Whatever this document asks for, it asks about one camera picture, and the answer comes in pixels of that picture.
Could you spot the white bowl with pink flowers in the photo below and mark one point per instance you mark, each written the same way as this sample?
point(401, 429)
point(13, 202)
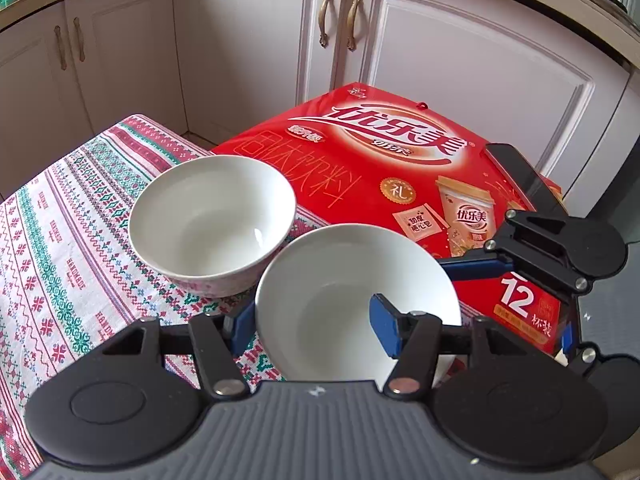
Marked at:
point(325, 320)
point(200, 220)

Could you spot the white kitchen cabinet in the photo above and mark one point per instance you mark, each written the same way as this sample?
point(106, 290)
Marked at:
point(225, 50)

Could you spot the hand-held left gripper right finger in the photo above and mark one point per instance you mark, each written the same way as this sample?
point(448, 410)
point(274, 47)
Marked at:
point(384, 322)

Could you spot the red printed cardboard box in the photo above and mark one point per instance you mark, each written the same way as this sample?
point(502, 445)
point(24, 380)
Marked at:
point(350, 180)

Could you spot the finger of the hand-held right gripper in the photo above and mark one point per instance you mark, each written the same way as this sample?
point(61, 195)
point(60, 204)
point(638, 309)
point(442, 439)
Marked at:
point(568, 340)
point(480, 266)

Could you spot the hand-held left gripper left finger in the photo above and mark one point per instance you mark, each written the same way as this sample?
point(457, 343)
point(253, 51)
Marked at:
point(243, 327)

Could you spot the red green patterned tablecloth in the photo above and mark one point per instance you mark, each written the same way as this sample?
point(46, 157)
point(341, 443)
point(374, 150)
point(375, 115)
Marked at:
point(65, 260)

